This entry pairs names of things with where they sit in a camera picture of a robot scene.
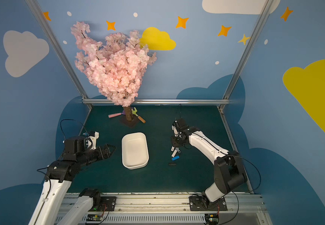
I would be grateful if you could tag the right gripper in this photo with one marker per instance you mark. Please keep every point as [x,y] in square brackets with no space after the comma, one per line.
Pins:
[175,141]

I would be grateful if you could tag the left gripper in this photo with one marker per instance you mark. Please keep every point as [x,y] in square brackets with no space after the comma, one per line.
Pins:
[103,152]

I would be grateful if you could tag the white usb drive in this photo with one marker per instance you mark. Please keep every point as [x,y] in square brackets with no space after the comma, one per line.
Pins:
[174,153]

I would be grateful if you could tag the white storage box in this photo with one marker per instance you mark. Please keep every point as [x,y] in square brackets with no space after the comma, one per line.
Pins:
[134,151]

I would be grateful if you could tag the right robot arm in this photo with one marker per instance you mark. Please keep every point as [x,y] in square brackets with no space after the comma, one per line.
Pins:
[229,171]

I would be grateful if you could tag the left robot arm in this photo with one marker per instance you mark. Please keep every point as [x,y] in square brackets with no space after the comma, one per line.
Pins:
[78,152]

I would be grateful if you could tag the green table mat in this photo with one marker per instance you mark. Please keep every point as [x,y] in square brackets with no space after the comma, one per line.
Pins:
[193,172]

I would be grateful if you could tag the pink marker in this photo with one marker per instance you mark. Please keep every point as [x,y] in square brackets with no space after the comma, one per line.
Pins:
[115,115]

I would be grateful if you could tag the green orange toy tool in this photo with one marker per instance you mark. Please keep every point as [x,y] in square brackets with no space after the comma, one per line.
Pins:
[134,112]

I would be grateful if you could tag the left controller board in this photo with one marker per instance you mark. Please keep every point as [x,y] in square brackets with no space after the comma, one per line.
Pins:
[93,217]

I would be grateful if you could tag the controller board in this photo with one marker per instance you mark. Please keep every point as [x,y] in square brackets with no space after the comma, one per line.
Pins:
[93,217]
[211,219]

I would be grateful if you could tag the right controller board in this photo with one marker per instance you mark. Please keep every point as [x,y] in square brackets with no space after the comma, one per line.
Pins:
[211,219]

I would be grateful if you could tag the pink cherry blossom tree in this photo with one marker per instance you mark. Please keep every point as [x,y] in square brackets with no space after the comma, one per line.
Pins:
[116,67]

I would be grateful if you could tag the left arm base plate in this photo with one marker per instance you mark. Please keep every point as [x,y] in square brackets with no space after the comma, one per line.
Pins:
[104,203]

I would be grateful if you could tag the aluminium frame rail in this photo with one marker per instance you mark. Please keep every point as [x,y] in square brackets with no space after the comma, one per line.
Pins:
[208,102]

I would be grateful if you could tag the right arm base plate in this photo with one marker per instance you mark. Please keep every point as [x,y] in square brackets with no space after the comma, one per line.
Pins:
[201,203]

